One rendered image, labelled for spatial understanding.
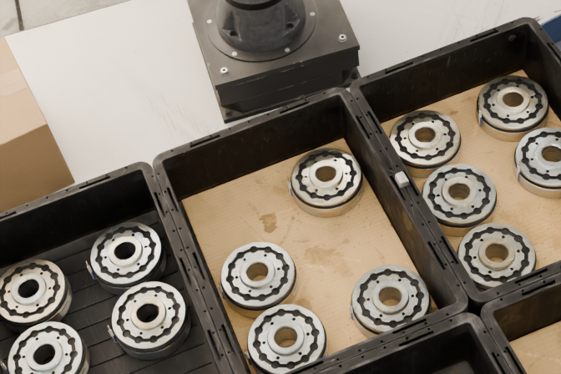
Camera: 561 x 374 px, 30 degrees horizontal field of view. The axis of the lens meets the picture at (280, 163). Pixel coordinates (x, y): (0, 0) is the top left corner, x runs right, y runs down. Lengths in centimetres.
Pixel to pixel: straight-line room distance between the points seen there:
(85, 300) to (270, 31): 54
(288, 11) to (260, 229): 41
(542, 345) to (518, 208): 21
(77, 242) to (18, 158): 21
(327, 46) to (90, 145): 44
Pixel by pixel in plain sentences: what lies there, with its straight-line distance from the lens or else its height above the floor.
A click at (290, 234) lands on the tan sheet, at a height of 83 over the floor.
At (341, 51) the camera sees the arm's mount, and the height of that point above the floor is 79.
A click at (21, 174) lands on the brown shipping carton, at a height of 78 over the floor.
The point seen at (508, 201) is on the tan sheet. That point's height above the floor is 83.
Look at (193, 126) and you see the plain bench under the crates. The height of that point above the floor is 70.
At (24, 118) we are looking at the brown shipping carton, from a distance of 168.
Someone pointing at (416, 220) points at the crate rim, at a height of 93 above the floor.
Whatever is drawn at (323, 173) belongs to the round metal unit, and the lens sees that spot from 152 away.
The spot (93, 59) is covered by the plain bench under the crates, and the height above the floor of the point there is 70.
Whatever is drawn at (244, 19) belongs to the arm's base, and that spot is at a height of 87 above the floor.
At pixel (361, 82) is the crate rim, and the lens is 151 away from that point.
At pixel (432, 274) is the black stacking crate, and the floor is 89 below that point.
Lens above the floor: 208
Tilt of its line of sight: 53 degrees down
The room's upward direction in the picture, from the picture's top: 11 degrees counter-clockwise
